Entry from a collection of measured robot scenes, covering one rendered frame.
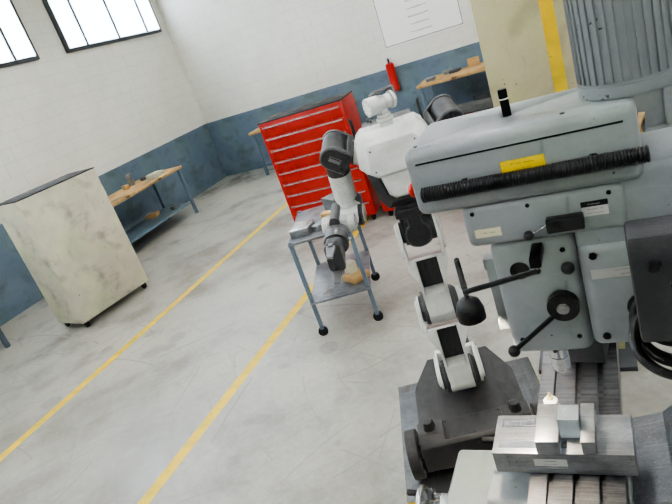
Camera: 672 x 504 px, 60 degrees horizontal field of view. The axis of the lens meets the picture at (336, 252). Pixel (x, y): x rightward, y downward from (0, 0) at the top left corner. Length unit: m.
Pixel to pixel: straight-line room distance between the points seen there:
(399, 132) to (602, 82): 0.97
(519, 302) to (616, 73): 0.55
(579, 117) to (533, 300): 0.45
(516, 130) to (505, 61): 1.87
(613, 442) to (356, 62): 9.91
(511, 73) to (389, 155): 1.18
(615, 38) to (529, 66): 1.87
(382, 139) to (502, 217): 0.86
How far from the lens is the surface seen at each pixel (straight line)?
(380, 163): 2.10
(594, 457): 1.68
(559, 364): 1.64
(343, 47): 11.15
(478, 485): 2.02
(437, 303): 2.36
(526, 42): 3.09
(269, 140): 6.90
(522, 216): 1.33
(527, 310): 1.46
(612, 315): 1.43
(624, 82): 1.27
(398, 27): 10.79
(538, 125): 1.25
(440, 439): 2.46
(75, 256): 7.16
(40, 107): 10.16
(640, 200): 1.32
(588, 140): 1.25
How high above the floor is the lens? 2.19
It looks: 20 degrees down
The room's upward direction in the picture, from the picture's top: 19 degrees counter-clockwise
